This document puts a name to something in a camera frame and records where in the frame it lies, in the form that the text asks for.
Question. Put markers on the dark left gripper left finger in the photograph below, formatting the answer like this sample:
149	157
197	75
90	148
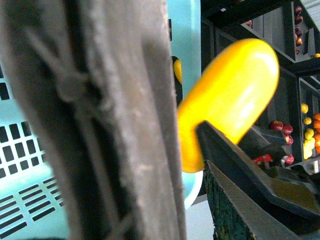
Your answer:
94	79

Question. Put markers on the yellow lemon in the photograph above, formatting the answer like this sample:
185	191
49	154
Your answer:
177	69

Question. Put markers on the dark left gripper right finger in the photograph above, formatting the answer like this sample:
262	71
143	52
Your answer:
252	193

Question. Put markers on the light blue plastic basket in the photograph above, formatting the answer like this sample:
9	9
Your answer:
31	202

